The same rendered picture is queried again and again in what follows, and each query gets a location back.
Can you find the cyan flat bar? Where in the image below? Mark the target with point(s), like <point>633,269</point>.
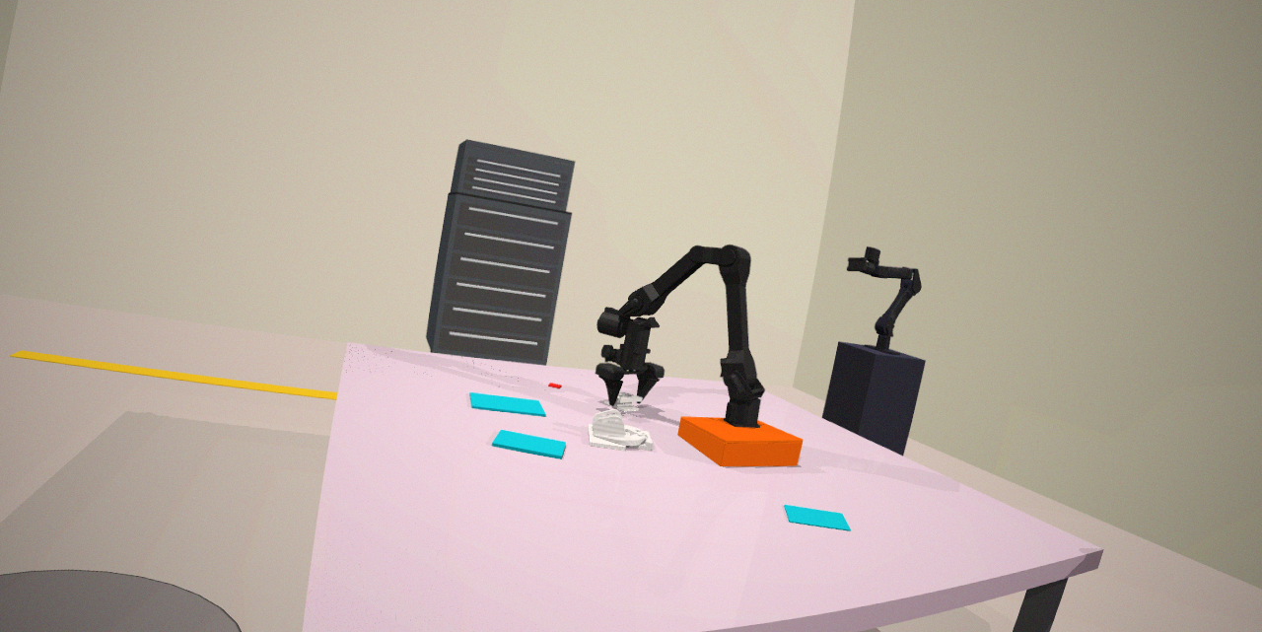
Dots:
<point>530,444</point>
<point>506,404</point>

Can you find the teal flat plate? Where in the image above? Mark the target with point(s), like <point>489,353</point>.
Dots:
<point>814,517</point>

